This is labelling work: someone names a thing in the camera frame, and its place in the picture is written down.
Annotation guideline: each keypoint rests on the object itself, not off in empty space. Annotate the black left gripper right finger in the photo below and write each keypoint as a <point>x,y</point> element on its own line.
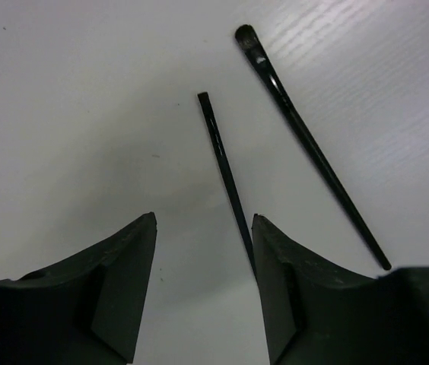
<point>317,312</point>

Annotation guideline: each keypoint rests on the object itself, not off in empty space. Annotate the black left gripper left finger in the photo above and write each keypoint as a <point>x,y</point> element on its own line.
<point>85,309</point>

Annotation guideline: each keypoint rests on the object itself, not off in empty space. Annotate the small black blending brush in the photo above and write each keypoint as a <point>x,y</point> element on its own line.
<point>250,45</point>

